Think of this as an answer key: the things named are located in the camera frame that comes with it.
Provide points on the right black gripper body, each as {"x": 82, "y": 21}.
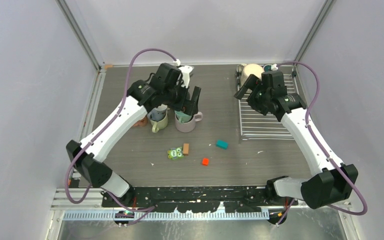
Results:
{"x": 258, "y": 98}

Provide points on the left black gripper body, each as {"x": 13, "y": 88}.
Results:
{"x": 175, "y": 97}

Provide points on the pale green small mug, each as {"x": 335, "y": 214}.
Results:
{"x": 182, "y": 117}

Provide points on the dark teal mug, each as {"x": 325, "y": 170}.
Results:
{"x": 267, "y": 68}

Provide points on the lilac pink mug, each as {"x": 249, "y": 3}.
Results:
{"x": 189, "y": 126}

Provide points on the light green cream mug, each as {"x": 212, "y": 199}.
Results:
{"x": 156, "y": 126}

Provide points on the terracotta small cup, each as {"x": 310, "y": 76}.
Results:
{"x": 142, "y": 122}

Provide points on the blue grey small cup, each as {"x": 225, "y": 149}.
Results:
{"x": 158, "y": 113}

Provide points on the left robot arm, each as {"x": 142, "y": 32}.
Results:
{"x": 87, "y": 156}

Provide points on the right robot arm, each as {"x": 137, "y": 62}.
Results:
{"x": 331, "y": 180}

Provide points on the cream floral mug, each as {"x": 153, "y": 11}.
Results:
{"x": 245, "y": 70}

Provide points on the tan wooden block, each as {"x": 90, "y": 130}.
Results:
{"x": 186, "y": 149}

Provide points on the green owl toy block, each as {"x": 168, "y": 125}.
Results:
{"x": 175, "y": 153}

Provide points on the teal block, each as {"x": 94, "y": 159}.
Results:
{"x": 222, "y": 144}

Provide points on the red cube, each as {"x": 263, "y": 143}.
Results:
{"x": 205, "y": 161}

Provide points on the black base bar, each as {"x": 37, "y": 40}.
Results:
{"x": 197, "y": 199}

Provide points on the white wire dish rack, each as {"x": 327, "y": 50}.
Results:
{"x": 256, "y": 126}

